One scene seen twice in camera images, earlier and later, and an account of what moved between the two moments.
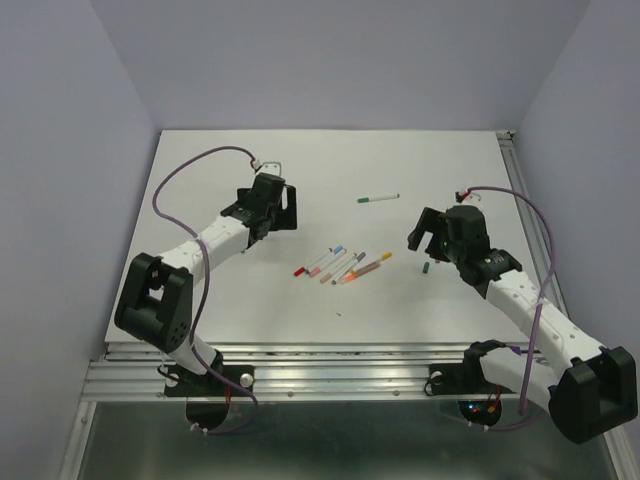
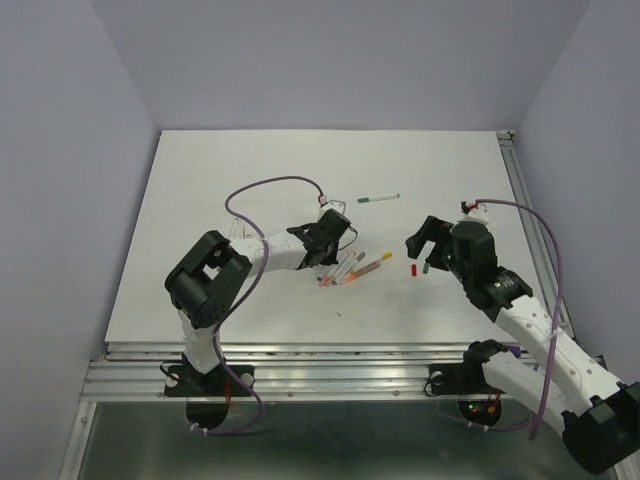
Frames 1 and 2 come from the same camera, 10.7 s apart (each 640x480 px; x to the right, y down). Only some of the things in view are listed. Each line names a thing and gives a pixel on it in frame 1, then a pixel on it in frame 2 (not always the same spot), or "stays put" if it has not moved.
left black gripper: [285, 219] → [330, 259]
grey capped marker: [357, 259] stays put
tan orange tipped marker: [355, 273] stays put
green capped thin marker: [378, 197] stays put
